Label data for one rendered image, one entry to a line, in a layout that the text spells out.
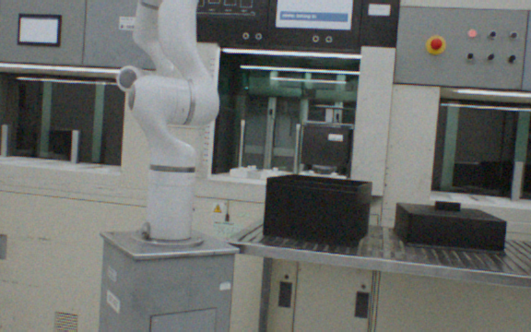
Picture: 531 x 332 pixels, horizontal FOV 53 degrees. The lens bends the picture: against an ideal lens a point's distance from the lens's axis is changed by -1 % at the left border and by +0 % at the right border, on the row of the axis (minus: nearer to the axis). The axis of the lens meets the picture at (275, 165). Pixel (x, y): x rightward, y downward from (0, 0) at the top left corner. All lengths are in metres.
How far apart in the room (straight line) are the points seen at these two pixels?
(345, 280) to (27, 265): 1.35
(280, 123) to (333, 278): 1.16
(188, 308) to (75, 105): 1.73
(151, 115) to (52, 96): 1.66
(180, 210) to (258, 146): 1.64
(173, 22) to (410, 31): 0.94
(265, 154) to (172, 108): 1.60
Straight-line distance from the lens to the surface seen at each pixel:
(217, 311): 1.42
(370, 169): 1.97
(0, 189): 2.58
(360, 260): 1.43
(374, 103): 1.97
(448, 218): 1.66
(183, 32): 1.44
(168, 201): 1.38
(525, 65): 2.09
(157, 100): 1.35
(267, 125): 2.92
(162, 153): 1.37
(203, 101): 1.39
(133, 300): 1.32
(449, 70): 2.04
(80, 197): 2.37
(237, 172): 2.29
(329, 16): 2.08
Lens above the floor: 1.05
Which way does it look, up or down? 3 degrees down
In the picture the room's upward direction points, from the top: 4 degrees clockwise
